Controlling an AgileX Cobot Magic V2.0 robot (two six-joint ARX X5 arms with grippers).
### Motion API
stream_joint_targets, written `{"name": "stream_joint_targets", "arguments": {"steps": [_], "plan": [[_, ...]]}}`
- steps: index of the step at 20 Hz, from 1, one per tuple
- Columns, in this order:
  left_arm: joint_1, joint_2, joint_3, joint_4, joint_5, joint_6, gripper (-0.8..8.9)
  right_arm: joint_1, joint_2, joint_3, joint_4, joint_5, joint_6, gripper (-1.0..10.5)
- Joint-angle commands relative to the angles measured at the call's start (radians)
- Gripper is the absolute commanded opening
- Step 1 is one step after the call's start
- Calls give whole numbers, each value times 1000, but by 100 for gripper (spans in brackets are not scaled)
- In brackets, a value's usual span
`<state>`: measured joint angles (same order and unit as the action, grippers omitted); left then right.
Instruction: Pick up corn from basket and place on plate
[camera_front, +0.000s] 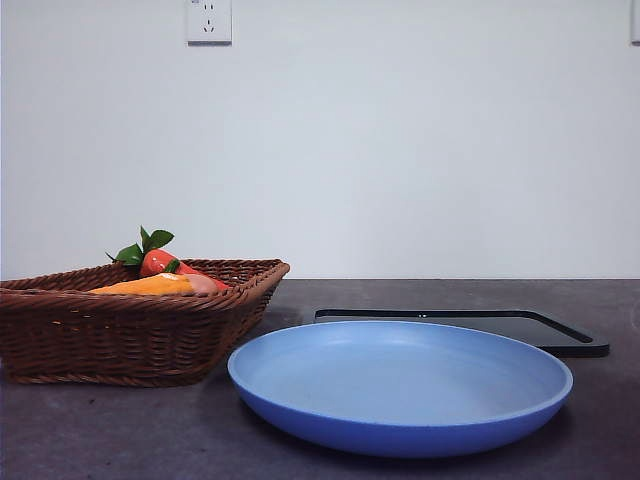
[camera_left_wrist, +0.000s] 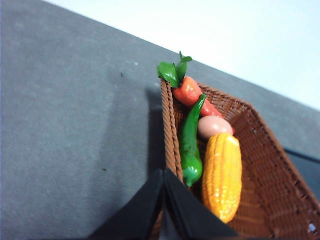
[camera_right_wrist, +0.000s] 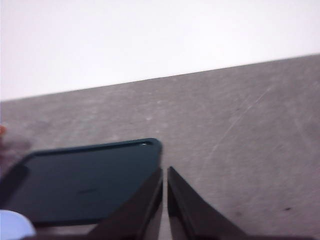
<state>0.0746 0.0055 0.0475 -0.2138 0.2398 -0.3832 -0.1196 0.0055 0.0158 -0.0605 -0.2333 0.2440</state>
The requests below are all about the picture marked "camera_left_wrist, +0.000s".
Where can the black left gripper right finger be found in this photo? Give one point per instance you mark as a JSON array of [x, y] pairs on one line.
[[190, 215]]

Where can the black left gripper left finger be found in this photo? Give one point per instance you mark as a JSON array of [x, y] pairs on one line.
[[140, 212]]

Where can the yellow corn cob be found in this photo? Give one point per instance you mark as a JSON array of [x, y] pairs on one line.
[[222, 175]]

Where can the brown woven wicker basket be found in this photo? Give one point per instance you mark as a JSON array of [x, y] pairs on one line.
[[262, 175]]

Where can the green chili pepper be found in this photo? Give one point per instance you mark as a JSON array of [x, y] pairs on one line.
[[188, 150]]

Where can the orange carrot with green leaves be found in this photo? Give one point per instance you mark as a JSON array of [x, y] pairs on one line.
[[187, 91]]

